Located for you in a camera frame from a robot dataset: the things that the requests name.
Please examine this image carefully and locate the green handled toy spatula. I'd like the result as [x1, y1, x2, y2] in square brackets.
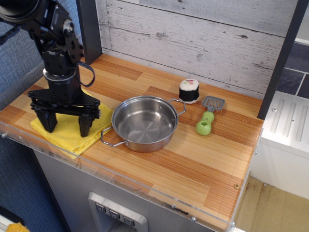
[196, 96, 225, 136]

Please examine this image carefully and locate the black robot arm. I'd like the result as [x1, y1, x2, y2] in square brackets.
[0, 0, 100, 137]

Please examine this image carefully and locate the yellow cloth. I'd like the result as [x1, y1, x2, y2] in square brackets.
[30, 104, 113, 160]

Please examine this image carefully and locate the plush sushi roll toy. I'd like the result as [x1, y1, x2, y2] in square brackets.
[179, 79, 199, 104]

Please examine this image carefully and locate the silver dispenser panel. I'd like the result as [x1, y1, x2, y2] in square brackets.
[88, 192, 148, 232]

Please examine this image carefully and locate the clear acrylic table guard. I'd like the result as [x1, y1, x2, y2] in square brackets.
[0, 115, 263, 232]

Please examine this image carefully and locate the yellow object bottom left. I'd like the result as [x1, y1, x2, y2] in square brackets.
[6, 223, 30, 232]

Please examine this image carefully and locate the white ribbed appliance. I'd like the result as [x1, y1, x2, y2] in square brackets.
[251, 91, 309, 199]

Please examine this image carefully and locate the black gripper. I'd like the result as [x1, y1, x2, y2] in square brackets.
[28, 77, 100, 138]

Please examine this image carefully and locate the dark grey right post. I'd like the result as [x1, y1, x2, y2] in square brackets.
[257, 0, 309, 119]

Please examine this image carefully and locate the stainless steel pot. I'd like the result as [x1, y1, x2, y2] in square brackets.
[100, 96, 186, 153]

